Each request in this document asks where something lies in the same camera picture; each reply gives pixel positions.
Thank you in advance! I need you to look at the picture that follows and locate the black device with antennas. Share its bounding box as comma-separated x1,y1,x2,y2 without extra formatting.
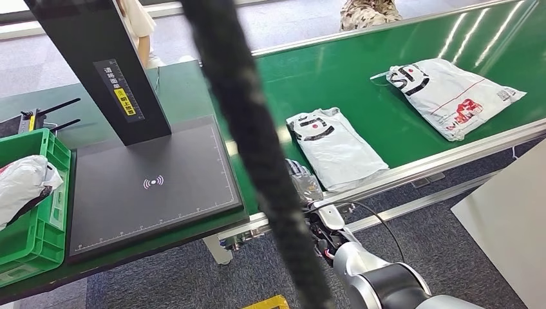
19,98,82,134

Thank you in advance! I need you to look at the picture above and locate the white panel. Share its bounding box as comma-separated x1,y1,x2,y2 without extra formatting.
451,140,546,306

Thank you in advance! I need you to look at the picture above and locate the green conveyor belt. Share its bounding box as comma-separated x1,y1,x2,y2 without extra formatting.
217,0,546,257

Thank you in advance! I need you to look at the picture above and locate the yellow floor marker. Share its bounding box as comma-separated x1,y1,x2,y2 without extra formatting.
241,295,291,309

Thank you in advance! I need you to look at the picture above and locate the small grey courier package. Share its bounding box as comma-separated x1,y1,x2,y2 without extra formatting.
285,107,390,192

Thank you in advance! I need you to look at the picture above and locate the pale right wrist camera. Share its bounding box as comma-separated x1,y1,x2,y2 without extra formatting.
313,204,347,231

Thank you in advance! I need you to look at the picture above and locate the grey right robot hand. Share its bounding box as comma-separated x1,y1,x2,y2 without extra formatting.
285,158,324,205

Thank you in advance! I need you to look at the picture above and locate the large grey courier package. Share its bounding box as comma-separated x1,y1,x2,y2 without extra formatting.
370,58,527,142

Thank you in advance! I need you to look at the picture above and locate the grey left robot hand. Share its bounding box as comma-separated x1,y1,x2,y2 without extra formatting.
6,186,53,228

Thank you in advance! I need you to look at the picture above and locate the green plastic crate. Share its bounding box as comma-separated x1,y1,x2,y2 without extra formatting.
0,127,73,288

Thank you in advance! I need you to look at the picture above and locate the person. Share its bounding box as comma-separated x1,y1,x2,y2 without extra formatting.
117,0,165,69
339,0,402,32

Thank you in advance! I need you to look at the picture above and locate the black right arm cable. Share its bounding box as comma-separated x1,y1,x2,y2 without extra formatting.
305,200,406,264

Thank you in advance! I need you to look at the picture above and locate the black braided cable sleeve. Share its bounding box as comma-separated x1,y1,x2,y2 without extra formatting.
179,0,338,309

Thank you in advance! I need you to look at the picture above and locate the black inbound scanner machine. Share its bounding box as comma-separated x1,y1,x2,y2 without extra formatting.
23,0,244,265

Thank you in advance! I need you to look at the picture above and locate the white table leg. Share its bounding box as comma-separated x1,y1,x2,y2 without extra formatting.
202,234,234,266

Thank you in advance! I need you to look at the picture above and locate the yellow warning sticker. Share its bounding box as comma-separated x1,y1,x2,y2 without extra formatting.
113,87,137,117

